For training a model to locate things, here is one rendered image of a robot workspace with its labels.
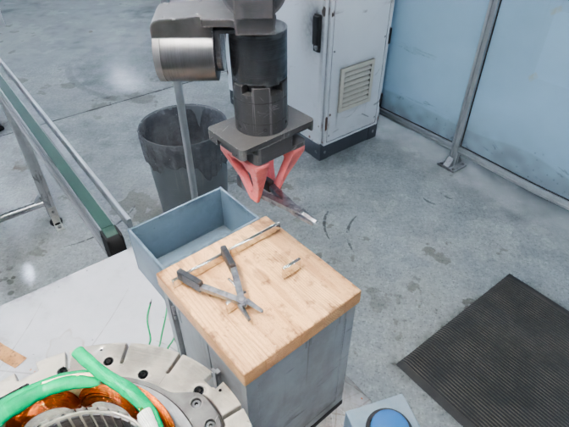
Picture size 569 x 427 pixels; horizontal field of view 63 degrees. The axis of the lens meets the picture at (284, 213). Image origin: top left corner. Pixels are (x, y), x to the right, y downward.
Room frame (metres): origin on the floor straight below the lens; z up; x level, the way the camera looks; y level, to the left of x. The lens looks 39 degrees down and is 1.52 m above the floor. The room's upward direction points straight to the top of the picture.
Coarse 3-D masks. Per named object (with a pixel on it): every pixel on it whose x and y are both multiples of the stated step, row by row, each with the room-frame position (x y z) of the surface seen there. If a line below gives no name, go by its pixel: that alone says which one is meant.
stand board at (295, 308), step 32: (256, 224) 0.54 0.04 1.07; (192, 256) 0.47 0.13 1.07; (256, 256) 0.47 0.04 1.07; (288, 256) 0.47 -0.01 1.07; (192, 288) 0.41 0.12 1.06; (224, 288) 0.41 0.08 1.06; (256, 288) 0.41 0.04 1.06; (288, 288) 0.41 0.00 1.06; (320, 288) 0.41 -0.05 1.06; (352, 288) 0.41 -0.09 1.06; (192, 320) 0.36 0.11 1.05; (224, 320) 0.36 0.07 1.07; (256, 320) 0.36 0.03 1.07; (288, 320) 0.36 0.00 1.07; (320, 320) 0.36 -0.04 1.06; (224, 352) 0.31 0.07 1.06; (256, 352) 0.31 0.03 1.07; (288, 352) 0.32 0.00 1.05
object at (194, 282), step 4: (176, 272) 0.41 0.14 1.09; (180, 272) 0.41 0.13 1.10; (184, 272) 0.41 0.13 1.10; (180, 276) 0.40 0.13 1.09; (184, 276) 0.40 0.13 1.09; (188, 276) 0.40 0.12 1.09; (192, 276) 0.40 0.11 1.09; (180, 280) 0.41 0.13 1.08; (184, 280) 0.40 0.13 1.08; (188, 280) 0.40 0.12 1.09; (192, 280) 0.39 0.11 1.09; (196, 280) 0.39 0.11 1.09; (200, 280) 0.39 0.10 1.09; (188, 284) 0.40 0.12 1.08; (192, 284) 0.39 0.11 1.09; (196, 284) 0.39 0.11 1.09; (200, 284) 0.39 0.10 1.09; (196, 288) 0.39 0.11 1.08
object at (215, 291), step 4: (204, 284) 0.39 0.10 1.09; (200, 288) 0.39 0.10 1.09; (204, 288) 0.38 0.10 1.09; (208, 288) 0.38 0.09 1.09; (212, 288) 0.38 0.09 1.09; (216, 288) 0.38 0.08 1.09; (208, 292) 0.38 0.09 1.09; (212, 292) 0.38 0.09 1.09; (216, 292) 0.38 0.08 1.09; (220, 292) 0.38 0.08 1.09; (224, 292) 0.38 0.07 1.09; (228, 292) 0.38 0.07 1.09; (216, 296) 0.38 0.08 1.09; (220, 296) 0.37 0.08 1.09; (224, 296) 0.37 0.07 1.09; (228, 296) 0.37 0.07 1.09; (232, 296) 0.37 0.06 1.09; (236, 296) 0.37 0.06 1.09; (228, 300) 0.37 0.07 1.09; (232, 300) 0.37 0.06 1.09
